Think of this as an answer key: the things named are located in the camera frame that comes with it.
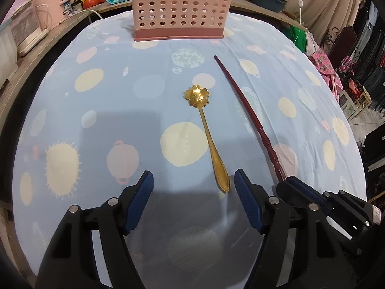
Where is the white cable with switch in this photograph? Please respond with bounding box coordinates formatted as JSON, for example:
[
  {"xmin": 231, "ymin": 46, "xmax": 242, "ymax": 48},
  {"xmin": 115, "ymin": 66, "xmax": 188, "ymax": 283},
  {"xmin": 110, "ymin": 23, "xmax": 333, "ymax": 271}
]
[{"xmin": 292, "ymin": 0, "xmax": 305, "ymax": 46}]

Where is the pink kitchen appliance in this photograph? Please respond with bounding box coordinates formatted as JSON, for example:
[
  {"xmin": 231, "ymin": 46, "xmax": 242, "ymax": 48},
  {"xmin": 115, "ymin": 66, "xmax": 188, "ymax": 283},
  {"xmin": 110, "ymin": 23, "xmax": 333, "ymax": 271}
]
[{"xmin": 32, "ymin": 0, "xmax": 73, "ymax": 31}]

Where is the white power cable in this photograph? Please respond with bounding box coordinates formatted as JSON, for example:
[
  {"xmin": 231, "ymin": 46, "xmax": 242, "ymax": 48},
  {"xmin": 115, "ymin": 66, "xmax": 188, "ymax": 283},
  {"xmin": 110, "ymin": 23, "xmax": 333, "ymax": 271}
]
[{"xmin": 68, "ymin": 8, "xmax": 104, "ymax": 21}]

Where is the blue dotted tablecloth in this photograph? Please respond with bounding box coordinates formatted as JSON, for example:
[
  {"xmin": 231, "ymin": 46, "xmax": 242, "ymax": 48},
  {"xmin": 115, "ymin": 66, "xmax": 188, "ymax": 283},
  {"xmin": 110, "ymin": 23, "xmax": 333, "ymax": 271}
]
[{"xmin": 11, "ymin": 9, "xmax": 368, "ymax": 289}]

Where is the white plastic tub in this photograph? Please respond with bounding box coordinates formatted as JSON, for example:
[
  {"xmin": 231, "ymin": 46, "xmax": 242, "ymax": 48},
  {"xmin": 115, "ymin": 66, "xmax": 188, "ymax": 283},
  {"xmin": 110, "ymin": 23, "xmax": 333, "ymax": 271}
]
[{"xmin": 0, "ymin": 28, "xmax": 19, "ymax": 82}]

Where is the pink floral cloth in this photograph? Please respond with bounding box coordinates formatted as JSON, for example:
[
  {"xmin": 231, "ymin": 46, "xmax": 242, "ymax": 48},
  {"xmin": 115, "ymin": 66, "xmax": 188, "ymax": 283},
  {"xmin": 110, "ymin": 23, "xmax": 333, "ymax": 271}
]
[{"xmin": 309, "ymin": 49, "xmax": 344, "ymax": 97}]

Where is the gold flower spoon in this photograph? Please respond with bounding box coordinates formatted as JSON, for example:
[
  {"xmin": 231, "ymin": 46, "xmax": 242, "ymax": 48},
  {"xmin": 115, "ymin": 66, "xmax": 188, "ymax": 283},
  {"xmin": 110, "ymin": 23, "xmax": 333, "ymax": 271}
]
[{"xmin": 184, "ymin": 84, "xmax": 232, "ymax": 194}]

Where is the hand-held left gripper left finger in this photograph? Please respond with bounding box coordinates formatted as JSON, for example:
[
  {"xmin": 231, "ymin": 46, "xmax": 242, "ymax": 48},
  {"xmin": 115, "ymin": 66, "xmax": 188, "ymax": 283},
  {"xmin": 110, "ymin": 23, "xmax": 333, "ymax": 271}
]
[{"xmin": 34, "ymin": 170, "xmax": 154, "ymax": 289}]

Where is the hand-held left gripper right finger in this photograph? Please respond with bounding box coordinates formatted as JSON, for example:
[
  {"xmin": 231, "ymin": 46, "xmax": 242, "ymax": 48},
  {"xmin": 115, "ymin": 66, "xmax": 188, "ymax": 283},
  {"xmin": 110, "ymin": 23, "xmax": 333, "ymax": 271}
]
[{"xmin": 234, "ymin": 169, "xmax": 353, "ymax": 289}]

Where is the green cloth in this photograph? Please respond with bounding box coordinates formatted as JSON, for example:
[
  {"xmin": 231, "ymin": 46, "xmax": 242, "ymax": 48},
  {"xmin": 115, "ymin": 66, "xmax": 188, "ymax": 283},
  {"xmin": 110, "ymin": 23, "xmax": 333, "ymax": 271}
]
[{"xmin": 282, "ymin": 25, "xmax": 308, "ymax": 54}]

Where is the beige curtain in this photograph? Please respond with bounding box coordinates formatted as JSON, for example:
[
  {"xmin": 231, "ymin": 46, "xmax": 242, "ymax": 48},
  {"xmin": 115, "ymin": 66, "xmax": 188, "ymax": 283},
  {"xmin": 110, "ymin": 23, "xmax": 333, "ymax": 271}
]
[{"xmin": 276, "ymin": 0, "xmax": 363, "ymax": 38}]

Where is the pink perforated utensil basket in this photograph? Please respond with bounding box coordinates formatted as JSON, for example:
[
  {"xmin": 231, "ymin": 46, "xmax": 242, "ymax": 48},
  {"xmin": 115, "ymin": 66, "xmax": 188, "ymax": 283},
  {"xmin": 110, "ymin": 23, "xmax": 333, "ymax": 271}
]
[{"xmin": 131, "ymin": 0, "xmax": 235, "ymax": 42}]

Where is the dark red chopstick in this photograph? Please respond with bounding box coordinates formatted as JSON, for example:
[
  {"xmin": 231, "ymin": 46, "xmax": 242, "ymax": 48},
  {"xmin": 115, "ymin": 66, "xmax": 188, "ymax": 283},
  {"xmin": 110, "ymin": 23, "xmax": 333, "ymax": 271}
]
[{"xmin": 213, "ymin": 55, "xmax": 287, "ymax": 182}]

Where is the dark metal chair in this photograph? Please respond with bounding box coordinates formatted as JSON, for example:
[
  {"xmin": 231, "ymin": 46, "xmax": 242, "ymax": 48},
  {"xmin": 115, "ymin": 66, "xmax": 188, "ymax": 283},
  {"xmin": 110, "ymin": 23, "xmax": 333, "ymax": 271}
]
[{"xmin": 327, "ymin": 26, "xmax": 359, "ymax": 64}]

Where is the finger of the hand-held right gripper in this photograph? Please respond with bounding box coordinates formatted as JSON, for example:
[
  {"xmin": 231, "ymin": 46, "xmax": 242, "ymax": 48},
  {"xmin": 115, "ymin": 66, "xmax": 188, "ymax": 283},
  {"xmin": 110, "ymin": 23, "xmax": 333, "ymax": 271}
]
[
  {"xmin": 276, "ymin": 176, "xmax": 378, "ymax": 227},
  {"xmin": 326, "ymin": 213, "xmax": 372, "ymax": 257}
]

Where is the white countertop appliance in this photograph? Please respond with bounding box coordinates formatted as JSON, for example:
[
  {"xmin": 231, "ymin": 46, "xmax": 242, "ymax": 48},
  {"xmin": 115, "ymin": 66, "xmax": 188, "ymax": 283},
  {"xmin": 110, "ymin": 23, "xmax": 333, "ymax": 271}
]
[{"xmin": 8, "ymin": 1, "xmax": 51, "ymax": 57}]

